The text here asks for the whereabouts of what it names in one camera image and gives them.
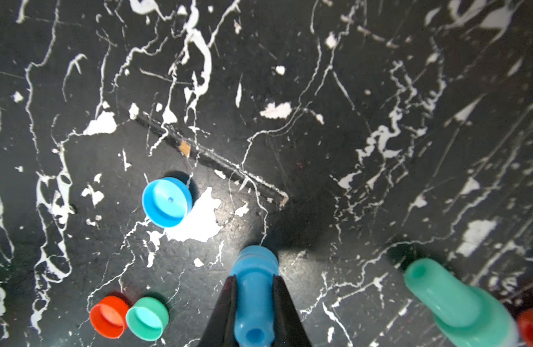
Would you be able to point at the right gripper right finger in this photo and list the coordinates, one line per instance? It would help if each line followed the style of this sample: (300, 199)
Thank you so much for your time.
(289, 330)

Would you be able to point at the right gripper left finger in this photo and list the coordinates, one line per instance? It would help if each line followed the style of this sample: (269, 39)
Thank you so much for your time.
(220, 328)

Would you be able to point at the blue stamp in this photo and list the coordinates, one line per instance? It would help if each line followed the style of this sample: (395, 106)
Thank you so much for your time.
(255, 269)

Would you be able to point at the red stamp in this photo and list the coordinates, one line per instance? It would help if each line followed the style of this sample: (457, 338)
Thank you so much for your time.
(525, 325)

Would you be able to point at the red cap left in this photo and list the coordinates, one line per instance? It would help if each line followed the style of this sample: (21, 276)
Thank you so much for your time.
(108, 317)

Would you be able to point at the green stamp centre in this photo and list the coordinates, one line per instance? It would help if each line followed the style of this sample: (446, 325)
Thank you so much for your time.
(466, 315)

